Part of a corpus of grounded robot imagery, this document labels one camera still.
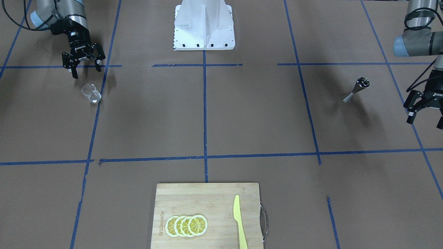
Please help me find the bamboo cutting board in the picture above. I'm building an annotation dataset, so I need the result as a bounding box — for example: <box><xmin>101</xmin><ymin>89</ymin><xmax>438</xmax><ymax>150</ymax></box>
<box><xmin>150</xmin><ymin>183</ymin><xmax>264</xmax><ymax>249</ymax></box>

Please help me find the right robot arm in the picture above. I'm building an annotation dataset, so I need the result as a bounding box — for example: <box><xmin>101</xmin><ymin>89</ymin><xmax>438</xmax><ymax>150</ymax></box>
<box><xmin>30</xmin><ymin>0</ymin><xmax>106</xmax><ymax>79</ymax></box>

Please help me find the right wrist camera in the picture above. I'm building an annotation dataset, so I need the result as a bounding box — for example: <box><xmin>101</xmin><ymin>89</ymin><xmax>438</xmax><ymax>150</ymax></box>
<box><xmin>49</xmin><ymin>17</ymin><xmax>87</xmax><ymax>35</ymax></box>

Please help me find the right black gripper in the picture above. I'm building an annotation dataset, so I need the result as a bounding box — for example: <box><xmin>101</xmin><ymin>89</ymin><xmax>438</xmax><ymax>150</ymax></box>
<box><xmin>62</xmin><ymin>30</ymin><xmax>106</xmax><ymax>79</ymax></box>

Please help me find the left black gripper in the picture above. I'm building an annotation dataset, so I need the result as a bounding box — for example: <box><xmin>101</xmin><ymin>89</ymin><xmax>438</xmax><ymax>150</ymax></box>
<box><xmin>404</xmin><ymin>70</ymin><xmax>443</xmax><ymax>130</ymax></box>

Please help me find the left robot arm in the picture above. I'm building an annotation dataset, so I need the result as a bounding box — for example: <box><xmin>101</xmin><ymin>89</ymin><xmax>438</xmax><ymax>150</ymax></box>
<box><xmin>393</xmin><ymin>0</ymin><xmax>443</xmax><ymax>124</ymax></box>

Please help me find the clear glass measuring cup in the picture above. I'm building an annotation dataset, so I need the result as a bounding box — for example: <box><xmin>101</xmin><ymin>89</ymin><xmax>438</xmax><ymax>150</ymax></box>
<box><xmin>82</xmin><ymin>84</ymin><xmax>102</xmax><ymax>104</ymax></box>

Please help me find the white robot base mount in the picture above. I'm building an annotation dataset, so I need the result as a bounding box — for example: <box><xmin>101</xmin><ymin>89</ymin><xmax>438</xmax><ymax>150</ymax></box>
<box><xmin>173</xmin><ymin>0</ymin><xmax>236</xmax><ymax>51</ymax></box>

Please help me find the steel double jigger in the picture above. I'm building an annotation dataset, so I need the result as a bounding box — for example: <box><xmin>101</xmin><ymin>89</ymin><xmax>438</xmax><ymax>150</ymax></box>
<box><xmin>342</xmin><ymin>77</ymin><xmax>370</xmax><ymax>103</ymax></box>

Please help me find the yellow plastic knife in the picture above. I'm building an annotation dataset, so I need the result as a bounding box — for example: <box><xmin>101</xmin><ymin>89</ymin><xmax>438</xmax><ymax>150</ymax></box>
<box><xmin>233</xmin><ymin>194</ymin><xmax>248</xmax><ymax>249</ymax></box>

